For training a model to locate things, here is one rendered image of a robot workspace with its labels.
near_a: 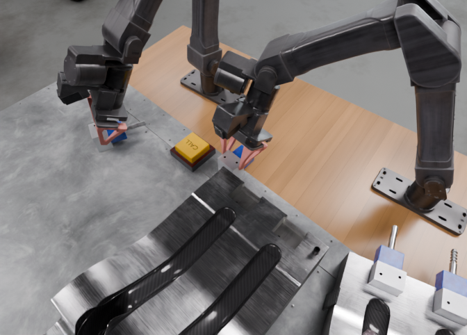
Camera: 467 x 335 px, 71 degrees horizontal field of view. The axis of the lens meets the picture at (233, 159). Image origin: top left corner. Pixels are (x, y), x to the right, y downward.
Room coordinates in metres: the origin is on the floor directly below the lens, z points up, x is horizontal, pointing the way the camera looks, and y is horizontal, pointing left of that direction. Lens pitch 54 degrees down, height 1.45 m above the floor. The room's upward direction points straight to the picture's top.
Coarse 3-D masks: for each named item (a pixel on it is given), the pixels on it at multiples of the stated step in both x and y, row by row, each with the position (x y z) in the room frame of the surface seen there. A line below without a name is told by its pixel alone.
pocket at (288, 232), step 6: (282, 222) 0.28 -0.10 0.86; (288, 222) 0.27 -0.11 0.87; (276, 228) 0.26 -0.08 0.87; (282, 228) 0.27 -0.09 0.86; (288, 228) 0.27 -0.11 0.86; (294, 228) 0.26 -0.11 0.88; (276, 234) 0.25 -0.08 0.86; (282, 234) 0.25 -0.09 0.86; (288, 234) 0.25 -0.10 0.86; (294, 234) 0.25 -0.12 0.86; (300, 234) 0.25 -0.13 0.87; (306, 234) 0.24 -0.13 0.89; (288, 240) 0.24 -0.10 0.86; (294, 240) 0.24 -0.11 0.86; (300, 240) 0.24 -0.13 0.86; (294, 246) 0.23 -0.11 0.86
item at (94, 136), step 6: (144, 120) 0.58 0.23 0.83; (90, 126) 0.54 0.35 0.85; (126, 126) 0.56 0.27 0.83; (132, 126) 0.56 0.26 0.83; (138, 126) 0.56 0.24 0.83; (90, 132) 0.52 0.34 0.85; (96, 132) 0.52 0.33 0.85; (102, 132) 0.52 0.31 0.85; (108, 132) 0.53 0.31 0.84; (96, 138) 0.50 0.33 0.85; (114, 138) 0.52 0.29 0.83; (120, 138) 0.53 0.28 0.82; (126, 138) 0.53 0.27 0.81; (96, 144) 0.50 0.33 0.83; (108, 144) 0.51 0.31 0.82; (102, 150) 0.50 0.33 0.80
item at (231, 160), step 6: (228, 150) 0.46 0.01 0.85; (234, 150) 0.47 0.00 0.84; (240, 150) 0.47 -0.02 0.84; (222, 156) 0.45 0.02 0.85; (228, 156) 0.45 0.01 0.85; (234, 156) 0.45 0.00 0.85; (240, 156) 0.46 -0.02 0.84; (222, 162) 0.43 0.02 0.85; (228, 162) 0.43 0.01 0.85; (234, 162) 0.43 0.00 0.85; (228, 168) 0.42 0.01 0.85; (234, 168) 0.41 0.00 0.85; (240, 174) 0.42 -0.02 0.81
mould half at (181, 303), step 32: (224, 192) 0.33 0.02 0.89; (160, 224) 0.26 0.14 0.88; (192, 224) 0.26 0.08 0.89; (256, 224) 0.26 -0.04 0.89; (128, 256) 0.20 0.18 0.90; (160, 256) 0.20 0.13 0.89; (224, 256) 0.20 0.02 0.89; (288, 256) 0.20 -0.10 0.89; (320, 256) 0.20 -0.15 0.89; (64, 288) 0.14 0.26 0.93; (96, 288) 0.14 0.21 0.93; (192, 288) 0.15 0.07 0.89; (224, 288) 0.15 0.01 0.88; (288, 288) 0.15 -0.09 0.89; (64, 320) 0.10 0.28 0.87; (128, 320) 0.09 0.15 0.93; (160, 320) 0.09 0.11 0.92; (192, 320) 0.10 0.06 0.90; (256, 320) 0.10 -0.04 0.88
